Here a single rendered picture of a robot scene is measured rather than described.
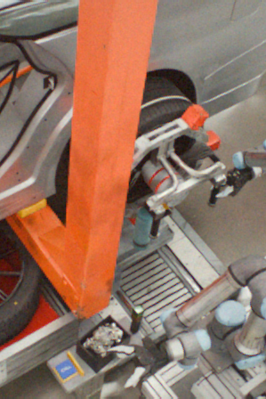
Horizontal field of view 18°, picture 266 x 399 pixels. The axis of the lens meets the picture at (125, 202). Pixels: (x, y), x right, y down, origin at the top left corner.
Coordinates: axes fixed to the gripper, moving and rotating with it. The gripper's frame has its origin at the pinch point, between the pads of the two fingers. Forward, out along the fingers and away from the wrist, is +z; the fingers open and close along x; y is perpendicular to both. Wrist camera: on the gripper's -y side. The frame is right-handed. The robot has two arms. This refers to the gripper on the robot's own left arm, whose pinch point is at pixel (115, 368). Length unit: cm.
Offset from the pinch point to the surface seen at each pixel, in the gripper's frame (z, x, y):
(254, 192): -150, 137, 107
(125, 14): -17, 39, -112
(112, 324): -23, 54, 60
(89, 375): -8, 41, 74
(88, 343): -10, 49, 61
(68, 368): 1, 46, 70
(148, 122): -59, 103, -6
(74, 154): -9, 60, -43
